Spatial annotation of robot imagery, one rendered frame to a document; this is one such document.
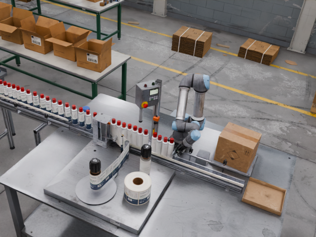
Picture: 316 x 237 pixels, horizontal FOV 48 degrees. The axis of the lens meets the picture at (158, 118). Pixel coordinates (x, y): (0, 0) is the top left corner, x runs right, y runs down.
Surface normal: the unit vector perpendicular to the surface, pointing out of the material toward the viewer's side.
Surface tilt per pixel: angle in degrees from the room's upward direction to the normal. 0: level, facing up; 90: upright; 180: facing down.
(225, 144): 90
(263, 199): 0
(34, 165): 0
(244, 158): 90
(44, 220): 1
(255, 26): 90
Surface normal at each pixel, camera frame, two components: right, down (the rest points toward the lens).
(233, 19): -0.47, 0.49
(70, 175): 0.07, -0.81
